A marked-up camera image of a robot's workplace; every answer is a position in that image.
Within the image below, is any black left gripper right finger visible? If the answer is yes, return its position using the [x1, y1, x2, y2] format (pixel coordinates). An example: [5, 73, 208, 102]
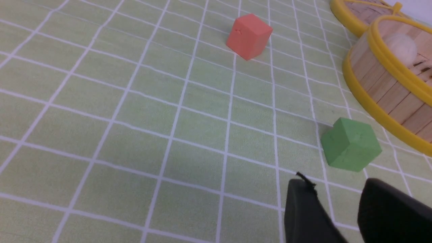
[357, 178, 432, 243]

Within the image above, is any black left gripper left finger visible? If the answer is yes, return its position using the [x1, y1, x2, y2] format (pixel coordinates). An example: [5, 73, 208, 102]
[284, 172, 347, 243]

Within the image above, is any white bun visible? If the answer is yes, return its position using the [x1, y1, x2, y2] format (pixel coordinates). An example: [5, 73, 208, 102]
[383, 33, 417, 66]

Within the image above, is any bamboo steamer tray yellow rim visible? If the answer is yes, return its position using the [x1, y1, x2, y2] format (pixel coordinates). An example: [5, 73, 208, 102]
[342, 15, 432, 156]

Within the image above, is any bamboo steamer lid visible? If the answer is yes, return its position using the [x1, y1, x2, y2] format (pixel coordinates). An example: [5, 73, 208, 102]
[329, 0, 410, 37]

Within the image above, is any green foam cube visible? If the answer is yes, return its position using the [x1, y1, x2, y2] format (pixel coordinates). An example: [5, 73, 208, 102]
[320, 117, 382, 172]

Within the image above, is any red foam cube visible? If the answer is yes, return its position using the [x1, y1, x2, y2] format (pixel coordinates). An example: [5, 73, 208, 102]
[226, 13, 273, 61]

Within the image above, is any green checkered tablecloth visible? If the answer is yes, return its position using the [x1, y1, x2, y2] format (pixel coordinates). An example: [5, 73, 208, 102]
[0, 0, 431, 243]

